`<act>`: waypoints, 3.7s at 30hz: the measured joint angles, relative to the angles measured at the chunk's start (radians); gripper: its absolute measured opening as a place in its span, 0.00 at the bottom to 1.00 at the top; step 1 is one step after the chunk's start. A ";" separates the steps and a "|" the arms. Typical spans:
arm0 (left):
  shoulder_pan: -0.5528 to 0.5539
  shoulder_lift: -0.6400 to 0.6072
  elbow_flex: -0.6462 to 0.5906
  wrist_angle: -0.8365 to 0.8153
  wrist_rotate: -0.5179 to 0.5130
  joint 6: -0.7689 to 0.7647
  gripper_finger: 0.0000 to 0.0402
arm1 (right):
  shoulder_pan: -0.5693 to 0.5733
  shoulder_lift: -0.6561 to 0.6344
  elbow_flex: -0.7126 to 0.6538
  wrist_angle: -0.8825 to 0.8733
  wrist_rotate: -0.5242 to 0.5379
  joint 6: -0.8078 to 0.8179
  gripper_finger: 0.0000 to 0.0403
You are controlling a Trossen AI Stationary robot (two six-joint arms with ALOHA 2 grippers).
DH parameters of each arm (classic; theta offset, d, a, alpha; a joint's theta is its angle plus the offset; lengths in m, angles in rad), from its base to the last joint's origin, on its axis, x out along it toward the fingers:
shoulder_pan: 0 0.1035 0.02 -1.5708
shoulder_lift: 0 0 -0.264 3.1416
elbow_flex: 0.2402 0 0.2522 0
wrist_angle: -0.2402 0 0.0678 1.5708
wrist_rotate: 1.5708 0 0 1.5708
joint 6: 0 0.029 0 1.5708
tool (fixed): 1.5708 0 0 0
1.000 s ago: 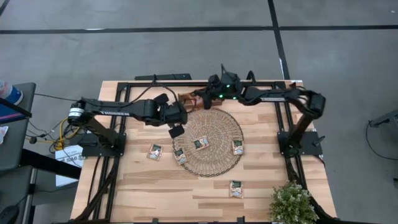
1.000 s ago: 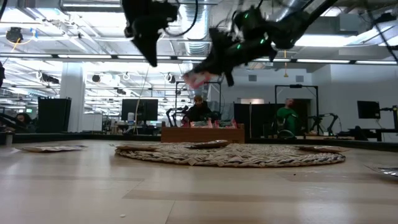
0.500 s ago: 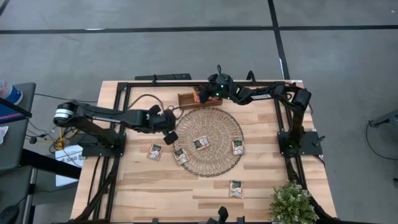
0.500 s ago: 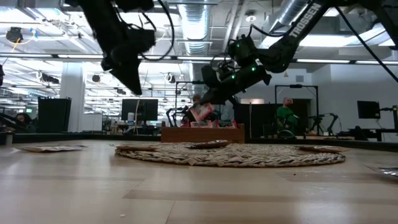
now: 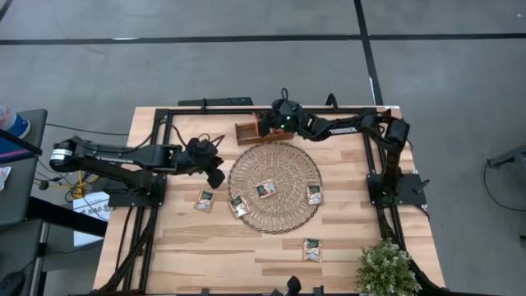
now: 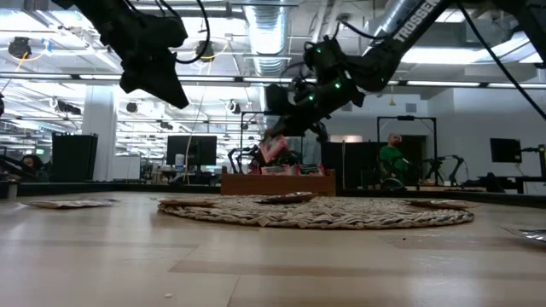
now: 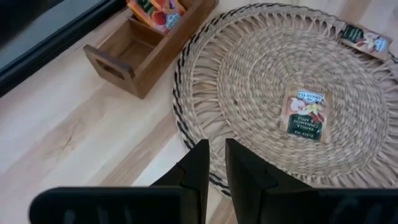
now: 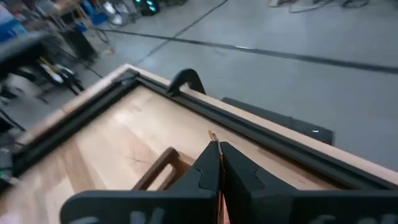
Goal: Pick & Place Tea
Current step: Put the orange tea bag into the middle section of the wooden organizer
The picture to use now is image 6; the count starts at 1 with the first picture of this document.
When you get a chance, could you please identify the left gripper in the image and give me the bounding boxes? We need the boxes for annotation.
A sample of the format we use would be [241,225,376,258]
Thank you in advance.
[100,16,190,109]

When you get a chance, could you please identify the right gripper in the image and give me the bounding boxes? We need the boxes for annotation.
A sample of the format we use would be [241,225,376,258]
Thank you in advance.
[266,70,366,137]

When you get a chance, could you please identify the red tea packet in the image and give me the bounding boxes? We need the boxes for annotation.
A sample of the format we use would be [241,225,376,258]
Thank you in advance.
[299,163,326,177]

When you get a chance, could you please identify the black ceiling lamp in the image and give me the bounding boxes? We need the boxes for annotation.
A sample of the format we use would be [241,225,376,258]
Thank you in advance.
[8,37,33,60]
[195,40,217,61]

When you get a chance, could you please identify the wooden organizer box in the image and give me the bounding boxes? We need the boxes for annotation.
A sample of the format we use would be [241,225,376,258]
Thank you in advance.
[220,173,337,197]

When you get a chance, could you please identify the white pillar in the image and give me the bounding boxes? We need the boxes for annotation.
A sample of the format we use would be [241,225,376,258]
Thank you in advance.
[82,84,117,182]

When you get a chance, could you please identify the black monitor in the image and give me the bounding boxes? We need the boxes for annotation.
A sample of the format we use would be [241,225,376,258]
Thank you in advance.
[489,137,522,164]
[166,135,218,167]

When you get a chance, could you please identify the person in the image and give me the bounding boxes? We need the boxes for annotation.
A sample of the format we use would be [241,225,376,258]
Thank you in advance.
[378,132,409,182]
[20,153,46,180]

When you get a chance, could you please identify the round woven placemat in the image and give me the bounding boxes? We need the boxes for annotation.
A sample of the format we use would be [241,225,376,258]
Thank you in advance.
[157,194,475,230]

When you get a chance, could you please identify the black cabinet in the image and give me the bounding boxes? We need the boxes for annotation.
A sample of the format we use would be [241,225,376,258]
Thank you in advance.
[51,132,99,182]

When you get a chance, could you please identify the black desk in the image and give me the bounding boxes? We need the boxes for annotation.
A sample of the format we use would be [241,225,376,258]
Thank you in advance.
[477,172,546,195]

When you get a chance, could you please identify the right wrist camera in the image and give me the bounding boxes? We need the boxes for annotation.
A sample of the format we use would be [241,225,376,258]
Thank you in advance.
[264,83,296,115]

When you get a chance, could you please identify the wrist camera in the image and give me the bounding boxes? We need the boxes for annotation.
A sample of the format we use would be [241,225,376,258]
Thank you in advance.
[264,83,296,115]
[142,16,189,51]

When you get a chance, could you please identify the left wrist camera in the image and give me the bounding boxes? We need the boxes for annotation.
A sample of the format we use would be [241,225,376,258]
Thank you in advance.
[142,16,189,51]

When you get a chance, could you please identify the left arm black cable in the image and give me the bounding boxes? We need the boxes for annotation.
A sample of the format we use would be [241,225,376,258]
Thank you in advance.
[153,0,212,65]

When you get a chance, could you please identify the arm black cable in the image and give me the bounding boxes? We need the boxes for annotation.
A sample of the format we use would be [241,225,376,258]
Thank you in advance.
[153,0,212,65]
[454,0,546,123]

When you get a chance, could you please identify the black aluminium table frame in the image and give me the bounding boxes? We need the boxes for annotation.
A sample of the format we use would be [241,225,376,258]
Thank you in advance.
[0,181,546,210]

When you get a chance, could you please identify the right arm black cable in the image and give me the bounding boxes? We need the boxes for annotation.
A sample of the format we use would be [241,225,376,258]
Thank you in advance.
[454,0,546,123]

